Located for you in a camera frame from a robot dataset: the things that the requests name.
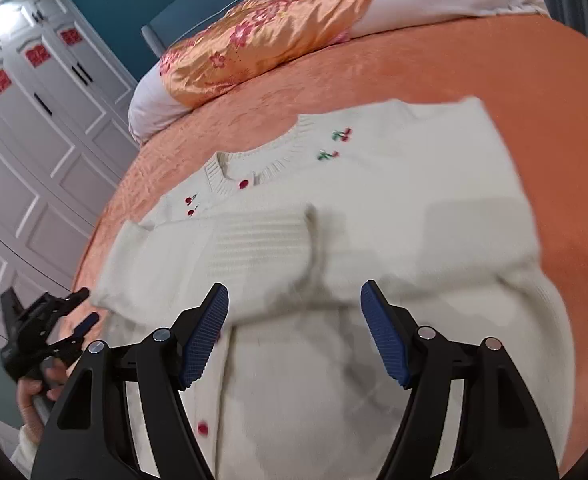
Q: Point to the white wardrobe with red decorations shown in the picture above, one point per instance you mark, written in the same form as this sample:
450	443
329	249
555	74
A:
64	143

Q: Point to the orange floral satin pillow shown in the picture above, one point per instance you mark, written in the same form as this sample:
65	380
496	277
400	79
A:
252	38

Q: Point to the person's left hand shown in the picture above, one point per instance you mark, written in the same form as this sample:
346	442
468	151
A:
28	390

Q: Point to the white pillow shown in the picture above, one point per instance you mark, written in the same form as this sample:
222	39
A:
153	109

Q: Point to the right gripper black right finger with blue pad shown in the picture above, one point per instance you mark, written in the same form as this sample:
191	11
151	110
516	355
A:
469	414

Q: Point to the orange bedspread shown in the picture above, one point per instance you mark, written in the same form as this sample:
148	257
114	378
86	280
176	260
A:
531	72

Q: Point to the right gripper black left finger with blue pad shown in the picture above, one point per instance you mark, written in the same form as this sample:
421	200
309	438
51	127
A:
88	434

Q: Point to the white knit cherry cardigan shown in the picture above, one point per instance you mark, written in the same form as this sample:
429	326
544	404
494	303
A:
422	199

